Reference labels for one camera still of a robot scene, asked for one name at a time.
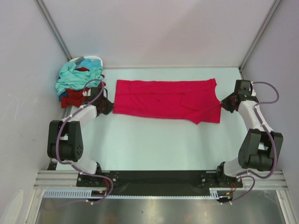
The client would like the pink red t shirt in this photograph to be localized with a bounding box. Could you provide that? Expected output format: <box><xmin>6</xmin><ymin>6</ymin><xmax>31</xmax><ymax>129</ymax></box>
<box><xmin>113</xmin><ymin>78</ymin><xmax>221</xmax><ymax>124</ymax></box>

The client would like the left slotted cable duct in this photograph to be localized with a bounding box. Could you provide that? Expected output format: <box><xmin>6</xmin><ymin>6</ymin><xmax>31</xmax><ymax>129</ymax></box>
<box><xmin>43</xmin><ymin>189</ymin><xmax>107</xmax><ymax>199</ymax></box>

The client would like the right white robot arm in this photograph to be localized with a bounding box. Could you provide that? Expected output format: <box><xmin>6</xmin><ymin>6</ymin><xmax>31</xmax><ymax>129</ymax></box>
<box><xmin>215</xmin><ymin>79</ymin><xmax>284</xmax><ymax>187</ymax></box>

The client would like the left aluminium corner post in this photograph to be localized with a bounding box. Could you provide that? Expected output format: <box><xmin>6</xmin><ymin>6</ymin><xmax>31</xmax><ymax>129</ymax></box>
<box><xmin>34</xmin><ymin>0</ymin><xmax>72</xmax><ymax>61</ymax></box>

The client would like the aluminium corner post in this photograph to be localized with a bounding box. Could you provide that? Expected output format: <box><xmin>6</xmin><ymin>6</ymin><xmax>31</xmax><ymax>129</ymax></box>
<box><xmin>239</xmin><ymin>0</ymin><xmax>283</xmax><ymax>73</ymax></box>
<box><xmin>34</xmin><ymin>0</ymin><xmax>72</xmax><ymax>61</ymax></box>

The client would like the dark red t shirt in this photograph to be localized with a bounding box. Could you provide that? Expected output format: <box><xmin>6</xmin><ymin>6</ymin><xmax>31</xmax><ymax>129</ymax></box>
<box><xmin>61</xmin><ymin>68</ymin><xmax>106</xmax><ymax>109</ymax></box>

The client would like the right aluminium corner post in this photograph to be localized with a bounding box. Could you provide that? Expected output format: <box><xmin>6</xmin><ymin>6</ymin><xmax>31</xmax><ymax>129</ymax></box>
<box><xmin>239</xmin><ymin>0</ymin><xmax>283</xmax><ymax>73</ymax></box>

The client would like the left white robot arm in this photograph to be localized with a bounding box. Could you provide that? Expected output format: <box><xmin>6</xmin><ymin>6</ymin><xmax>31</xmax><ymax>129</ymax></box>
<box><xmin>47</xmin><ymin>87</ymin><xmax>114</xmax><ymax>187</ymax></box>

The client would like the slotted cable duct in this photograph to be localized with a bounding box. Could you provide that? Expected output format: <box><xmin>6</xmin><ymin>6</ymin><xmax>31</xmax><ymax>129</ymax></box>
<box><xmin>209</xmin><ymin>188</ymin><xmax>234</xmax><ymax>198</ymax></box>
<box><xmin>43</xmin><ymin>189</ymin><xmax>107</xmax><ymax>199</ymax></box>

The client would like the white laundry basket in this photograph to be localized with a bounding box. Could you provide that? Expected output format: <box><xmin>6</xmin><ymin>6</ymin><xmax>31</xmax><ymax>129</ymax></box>
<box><xmin>70</xmin><ymin>56</ymin><xmax>103</xmax><ymax>70</ymax></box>

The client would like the teal t shirt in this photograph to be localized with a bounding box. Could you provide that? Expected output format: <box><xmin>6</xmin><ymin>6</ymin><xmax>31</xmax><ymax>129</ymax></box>
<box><xmin>55</xmin><ymin>61</ymin><xmax>103</xmax><ymax>95</ymax></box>

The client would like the aluminium front rail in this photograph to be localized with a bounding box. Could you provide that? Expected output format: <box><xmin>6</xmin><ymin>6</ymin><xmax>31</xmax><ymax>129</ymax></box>
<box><xmin>34</xmin><ymin>170</ymin><xmax>288</xmax><ymax>190</ymax></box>

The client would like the navy blue t shirt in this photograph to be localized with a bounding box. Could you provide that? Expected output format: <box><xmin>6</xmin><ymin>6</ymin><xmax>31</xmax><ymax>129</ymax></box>
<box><xmin>58</xmin><ymin>91</ymin><xmax>68</xmax><ymax>102</ymax></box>

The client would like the right slotted cable duct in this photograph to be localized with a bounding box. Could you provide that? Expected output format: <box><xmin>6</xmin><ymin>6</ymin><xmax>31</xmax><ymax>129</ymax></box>
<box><xmin>209</xmin><ymin>188</ymin><xmax>234</xmax><ymax>198</ymax></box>

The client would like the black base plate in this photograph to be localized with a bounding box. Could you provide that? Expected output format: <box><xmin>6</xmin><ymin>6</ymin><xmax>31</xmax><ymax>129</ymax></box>
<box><xmin>76</xmin><ymin>169</ymin><xmax>243</xmax><ymax>197</ymax></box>

